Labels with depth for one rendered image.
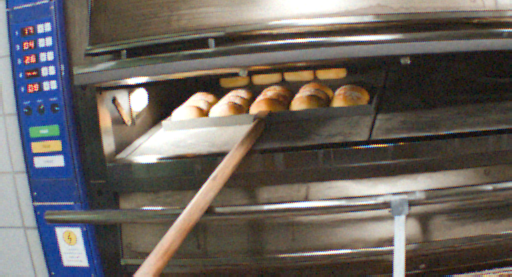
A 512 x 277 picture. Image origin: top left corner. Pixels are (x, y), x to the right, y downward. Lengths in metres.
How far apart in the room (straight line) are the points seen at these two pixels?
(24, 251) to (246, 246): 0.62
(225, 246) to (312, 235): 0.20
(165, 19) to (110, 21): 0.14
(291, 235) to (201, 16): 0.53
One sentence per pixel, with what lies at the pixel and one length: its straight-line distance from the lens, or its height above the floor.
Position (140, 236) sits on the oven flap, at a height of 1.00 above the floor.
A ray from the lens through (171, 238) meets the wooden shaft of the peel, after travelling 1.48.
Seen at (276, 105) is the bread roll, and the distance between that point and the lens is 2.39.
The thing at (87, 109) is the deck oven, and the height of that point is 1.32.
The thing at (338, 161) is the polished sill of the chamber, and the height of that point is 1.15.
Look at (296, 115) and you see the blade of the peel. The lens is 2.36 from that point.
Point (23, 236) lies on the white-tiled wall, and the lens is 2.34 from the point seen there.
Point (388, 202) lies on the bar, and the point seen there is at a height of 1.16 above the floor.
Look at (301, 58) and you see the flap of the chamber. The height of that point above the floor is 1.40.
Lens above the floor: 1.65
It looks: 12 degrees down
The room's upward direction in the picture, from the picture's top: 7 degrees counter-clockwise
